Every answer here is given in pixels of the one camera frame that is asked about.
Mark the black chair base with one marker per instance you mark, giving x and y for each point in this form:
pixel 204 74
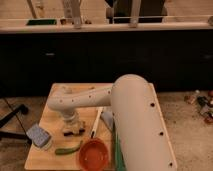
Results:
pixel 11 126

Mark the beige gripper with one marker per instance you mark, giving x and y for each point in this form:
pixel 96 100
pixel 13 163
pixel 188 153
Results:
pixel 75 125

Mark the green plastic tray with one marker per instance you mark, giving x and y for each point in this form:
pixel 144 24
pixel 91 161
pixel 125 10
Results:
pixel 119 161

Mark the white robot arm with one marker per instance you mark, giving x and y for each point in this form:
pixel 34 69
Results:
pixel 139 122

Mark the green tray on counter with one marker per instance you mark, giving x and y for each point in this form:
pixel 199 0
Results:
pixel 38 22

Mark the grey folded cloth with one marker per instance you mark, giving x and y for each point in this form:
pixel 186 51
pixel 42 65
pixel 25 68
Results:
pixel 107 117

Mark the blue sponge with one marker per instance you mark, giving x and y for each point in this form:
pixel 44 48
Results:
pixel 39 136

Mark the black whiteboard eraser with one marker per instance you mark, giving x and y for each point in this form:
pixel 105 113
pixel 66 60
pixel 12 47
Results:
pixel 73 134

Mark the green cucumber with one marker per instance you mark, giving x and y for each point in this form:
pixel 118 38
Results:
pixel 66 151

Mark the orange plastic bowl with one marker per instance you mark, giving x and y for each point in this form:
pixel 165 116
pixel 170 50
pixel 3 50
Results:
pixel 93 155

